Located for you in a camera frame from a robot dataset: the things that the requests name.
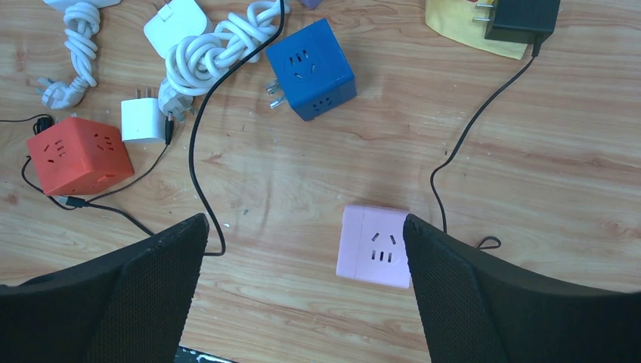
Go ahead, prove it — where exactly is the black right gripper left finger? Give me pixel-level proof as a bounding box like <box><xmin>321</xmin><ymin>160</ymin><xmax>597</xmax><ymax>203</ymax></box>
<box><xmin>1</xmin><ymin>213</ymin><xmax>209</xmax><ymax>362</ymax></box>

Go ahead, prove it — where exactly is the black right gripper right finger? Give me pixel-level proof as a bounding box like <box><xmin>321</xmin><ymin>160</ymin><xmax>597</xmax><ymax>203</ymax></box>
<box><xmin>403</xmin><ymin>214</ymin><xmax>640</xmax><ymax>362</ymax></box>

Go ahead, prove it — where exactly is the pink cube socket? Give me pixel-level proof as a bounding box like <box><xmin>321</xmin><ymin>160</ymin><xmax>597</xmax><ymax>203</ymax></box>
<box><xmin>336</xmin><ymin>204</ymin><xmax>411</xmax><ymax>289</ymax></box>

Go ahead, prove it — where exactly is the red cube socket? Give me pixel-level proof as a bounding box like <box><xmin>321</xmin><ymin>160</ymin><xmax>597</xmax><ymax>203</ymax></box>
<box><xmin>26</xmin><ymin>117</ymin><xmax>134</xmax><ymax>196</ymax></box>

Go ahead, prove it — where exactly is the small white charger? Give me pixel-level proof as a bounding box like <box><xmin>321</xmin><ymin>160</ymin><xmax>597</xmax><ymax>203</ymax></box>
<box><xmin>121</xmin><ymin>88</ymin><xmax>166</xmax><ymax>143</ymax></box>

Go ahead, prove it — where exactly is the blue cube socket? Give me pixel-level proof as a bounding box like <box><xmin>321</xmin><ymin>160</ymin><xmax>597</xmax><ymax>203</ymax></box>
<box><xmin>265</xmin><ymin>18</ymin><xmax>357</xmax><ymax>121</ymax></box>

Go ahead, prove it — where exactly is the black power adapter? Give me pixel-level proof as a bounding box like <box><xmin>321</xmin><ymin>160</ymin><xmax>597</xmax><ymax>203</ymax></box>
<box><xmin>474</xmin><ymin>0</ymin><xmax>561</xmax><ymax>45</ymax></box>

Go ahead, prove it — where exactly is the yellow cloth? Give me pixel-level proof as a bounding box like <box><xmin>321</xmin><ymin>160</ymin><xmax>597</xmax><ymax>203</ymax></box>
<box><xmin>425</xmin><ymin>0</ymin><xmax>528</xmax><ymax>60</ymax></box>

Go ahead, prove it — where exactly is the purple power bank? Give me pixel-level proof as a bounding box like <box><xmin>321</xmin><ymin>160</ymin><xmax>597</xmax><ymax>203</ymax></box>
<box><xmin>300</xmin><ymin>0</ymin><xmax>323</xmax><ymax>10</ymax></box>

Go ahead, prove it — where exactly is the thin black usb cable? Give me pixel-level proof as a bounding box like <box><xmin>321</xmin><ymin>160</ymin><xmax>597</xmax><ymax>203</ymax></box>
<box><xmin>0</xmin><ymin>113</ymin><xmax>175</xmax><ymax>237</ymax></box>

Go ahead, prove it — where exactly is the white adapter with coiled cable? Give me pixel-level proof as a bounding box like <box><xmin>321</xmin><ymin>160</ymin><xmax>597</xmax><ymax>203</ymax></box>
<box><xmin>143</xmin><ymin>1</ymin><xmax>290</xmax><ymax>120</ymax></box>

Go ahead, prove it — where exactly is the white coiled power strip cable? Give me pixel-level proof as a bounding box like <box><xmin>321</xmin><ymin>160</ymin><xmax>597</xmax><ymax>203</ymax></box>
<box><xmin>36</xmin><ymin>0</ymin><xmax>122</xmax><ymax>111</ymax></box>

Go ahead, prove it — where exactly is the long black cable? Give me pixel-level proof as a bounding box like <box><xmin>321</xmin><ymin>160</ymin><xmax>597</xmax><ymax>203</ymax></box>
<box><xmin>187</xmin><ymin>0</ymin><xmax>286</xmax><ymax>257</ymax></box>

